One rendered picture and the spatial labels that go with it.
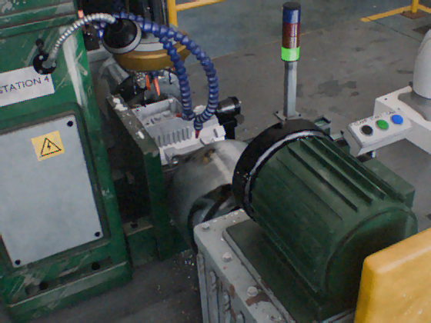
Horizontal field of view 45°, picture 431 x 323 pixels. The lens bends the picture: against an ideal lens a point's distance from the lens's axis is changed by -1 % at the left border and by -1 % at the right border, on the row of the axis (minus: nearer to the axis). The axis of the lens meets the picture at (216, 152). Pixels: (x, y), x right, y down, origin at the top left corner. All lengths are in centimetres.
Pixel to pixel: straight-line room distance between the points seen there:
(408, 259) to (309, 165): 19
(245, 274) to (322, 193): 22
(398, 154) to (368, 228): 111
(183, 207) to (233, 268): 26
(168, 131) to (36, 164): 36
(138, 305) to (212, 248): 45
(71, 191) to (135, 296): 34
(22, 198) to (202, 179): 36
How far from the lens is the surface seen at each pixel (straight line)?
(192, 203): 106
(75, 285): 129
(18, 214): 113
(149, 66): 116
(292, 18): 175
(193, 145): 131
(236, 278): 85
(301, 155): 76
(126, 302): 132
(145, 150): 117
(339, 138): 159
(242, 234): 90
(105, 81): 157
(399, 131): 142
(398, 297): 69
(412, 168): 173
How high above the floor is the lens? 179
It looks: 35 degrees down
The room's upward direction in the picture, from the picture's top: 4 degrees counter-clockwise
